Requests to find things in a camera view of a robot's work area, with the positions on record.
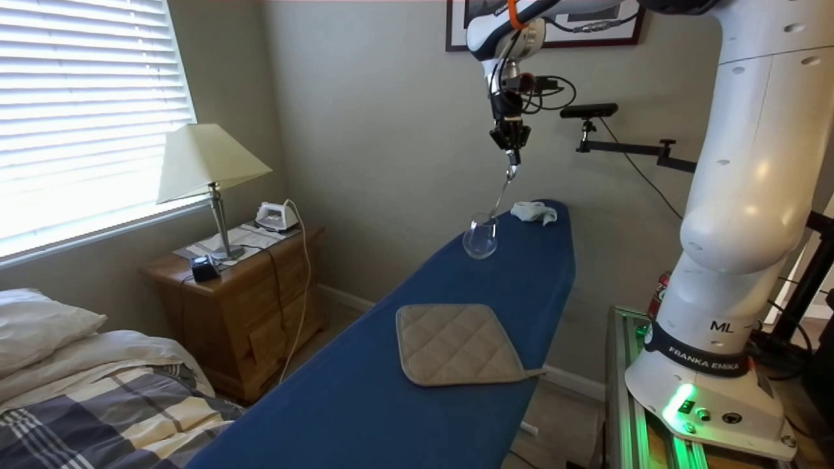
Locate white papers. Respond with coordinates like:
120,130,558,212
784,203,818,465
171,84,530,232
171,223,290,269

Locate black framed wall picture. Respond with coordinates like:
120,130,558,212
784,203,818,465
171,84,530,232
442,0,647,53

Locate black stereo camera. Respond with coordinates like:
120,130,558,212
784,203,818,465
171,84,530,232
558,103,620,120

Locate black metal stand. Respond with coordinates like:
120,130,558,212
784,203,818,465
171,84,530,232
764,212,834,428

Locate grey quilted pot holder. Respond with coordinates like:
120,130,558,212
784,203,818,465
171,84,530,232
394,302,549,391

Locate white clothes iron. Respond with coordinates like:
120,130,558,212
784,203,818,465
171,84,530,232
252,199,302,237

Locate metal robot stand green light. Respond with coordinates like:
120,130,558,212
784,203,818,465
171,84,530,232
604,302,834,469

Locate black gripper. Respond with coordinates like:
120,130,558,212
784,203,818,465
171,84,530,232
489,87,531,168

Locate white power cord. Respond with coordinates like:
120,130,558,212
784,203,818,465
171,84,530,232
274,199,316,387

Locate blue ironing board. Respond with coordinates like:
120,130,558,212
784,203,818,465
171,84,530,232
186,202,578,469

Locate white bed blanket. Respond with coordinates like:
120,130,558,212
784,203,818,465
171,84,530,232
0,328,219,413

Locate small black alarm clock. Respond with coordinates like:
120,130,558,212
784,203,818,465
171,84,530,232
191,253,221,288

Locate plaid blue duvet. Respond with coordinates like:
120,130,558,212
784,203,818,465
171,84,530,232
0,363,246,469

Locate clear drinking glass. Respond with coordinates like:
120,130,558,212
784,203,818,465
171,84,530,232
461,216,502,264

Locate wooden nightstand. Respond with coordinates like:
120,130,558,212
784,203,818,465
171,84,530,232
141,225,328,410

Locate white pillow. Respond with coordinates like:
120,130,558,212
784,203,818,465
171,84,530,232
0,288,109,380

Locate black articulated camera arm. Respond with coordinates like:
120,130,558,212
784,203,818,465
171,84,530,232
575,116,699,176

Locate red cola can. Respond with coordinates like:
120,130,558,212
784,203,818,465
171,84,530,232
647,271,672,324

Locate white window blinds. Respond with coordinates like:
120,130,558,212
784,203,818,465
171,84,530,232
0,0,201,251

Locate silver metal spoon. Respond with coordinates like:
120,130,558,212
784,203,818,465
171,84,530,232
485,150,523,232

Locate crumpled white cloth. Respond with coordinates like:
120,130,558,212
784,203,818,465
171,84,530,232
507,199,561,230

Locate table lamp cream shade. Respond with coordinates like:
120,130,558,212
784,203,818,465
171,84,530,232
156,124,274,264

